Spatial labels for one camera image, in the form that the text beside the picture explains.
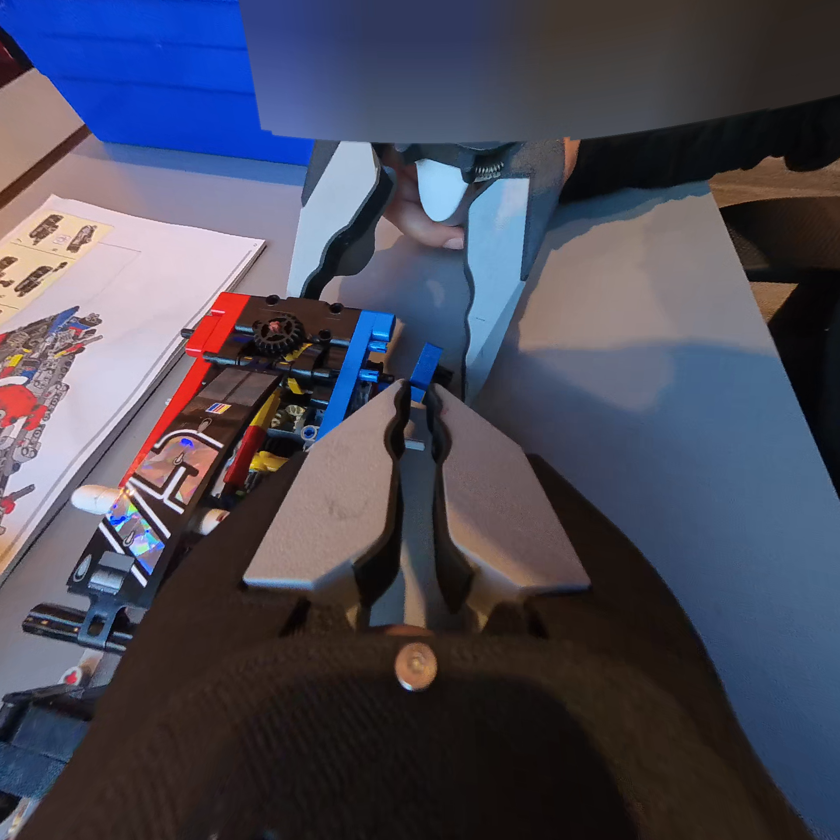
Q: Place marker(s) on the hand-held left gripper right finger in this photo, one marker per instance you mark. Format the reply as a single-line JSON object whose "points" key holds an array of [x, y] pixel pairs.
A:
{"points": [[512, 518]]}

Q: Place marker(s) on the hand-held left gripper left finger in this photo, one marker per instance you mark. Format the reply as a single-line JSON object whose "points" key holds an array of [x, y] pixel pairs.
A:
{"points": [[328, 512]]}

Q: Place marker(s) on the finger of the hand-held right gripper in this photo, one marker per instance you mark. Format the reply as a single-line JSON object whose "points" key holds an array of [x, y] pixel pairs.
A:
{"points": [[499, 262], [334, 210]]}

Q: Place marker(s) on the blue L-shaped toy beam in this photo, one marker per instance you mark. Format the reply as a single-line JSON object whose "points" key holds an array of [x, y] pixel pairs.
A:
{"points": [[423, 371]]}

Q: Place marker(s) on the partly built toy car chassis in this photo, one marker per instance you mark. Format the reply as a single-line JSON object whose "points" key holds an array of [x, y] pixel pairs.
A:
{"points": [[229, 407]]}

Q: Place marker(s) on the person's right hand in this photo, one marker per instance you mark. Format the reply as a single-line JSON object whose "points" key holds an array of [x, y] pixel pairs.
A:
{"points": [[420, 229]]}

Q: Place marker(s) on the open building instruction booklet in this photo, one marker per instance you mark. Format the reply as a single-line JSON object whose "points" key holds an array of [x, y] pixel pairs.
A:
{"points": [[131, 295]]}

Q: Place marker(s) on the blue plastic bin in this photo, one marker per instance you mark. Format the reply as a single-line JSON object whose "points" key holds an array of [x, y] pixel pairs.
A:
{"points": [[151, 79]]}

